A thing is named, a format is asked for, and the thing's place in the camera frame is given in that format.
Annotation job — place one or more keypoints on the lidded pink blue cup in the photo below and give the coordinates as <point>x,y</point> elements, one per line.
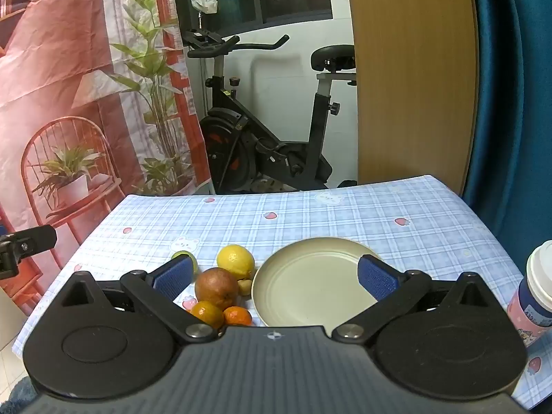
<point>537,293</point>

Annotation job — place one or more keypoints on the white crumpled bag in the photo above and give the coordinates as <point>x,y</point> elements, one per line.
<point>205,2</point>

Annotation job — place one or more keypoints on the yellow lemon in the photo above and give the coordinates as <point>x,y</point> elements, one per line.
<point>235,261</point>

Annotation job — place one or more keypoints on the blue curtain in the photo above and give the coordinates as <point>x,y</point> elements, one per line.
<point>517,95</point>

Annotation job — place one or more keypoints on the cream round plate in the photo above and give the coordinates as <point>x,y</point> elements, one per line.
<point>310,280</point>

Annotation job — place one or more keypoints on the black exercise bike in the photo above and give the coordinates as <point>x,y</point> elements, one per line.
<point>241,138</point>

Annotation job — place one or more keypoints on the dark orange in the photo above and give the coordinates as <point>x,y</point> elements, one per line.
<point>208,314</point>

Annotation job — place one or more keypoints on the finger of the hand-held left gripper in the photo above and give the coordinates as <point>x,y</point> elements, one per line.
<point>36,241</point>

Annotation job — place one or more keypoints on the blue fluffy rug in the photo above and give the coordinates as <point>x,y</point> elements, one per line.
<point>13,396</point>

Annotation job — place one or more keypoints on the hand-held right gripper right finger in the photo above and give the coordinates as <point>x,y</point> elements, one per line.
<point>376,278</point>

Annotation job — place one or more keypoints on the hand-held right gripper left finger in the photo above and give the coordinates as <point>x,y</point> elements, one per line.
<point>174,275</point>

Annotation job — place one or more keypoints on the red apple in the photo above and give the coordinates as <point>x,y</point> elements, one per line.
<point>215,289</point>

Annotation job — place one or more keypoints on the yellow-green round fruit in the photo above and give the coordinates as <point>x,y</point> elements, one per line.
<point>194,264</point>

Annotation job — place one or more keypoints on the wooden board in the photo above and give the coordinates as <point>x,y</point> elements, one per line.
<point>409,73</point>

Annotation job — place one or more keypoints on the blue checked tablecloth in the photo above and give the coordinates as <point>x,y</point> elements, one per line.
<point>302,215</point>

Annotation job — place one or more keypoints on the bright orange mandarin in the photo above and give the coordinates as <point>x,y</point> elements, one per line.
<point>238,316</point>

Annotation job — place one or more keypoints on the small tan longan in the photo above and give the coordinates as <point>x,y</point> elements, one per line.
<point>245,286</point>

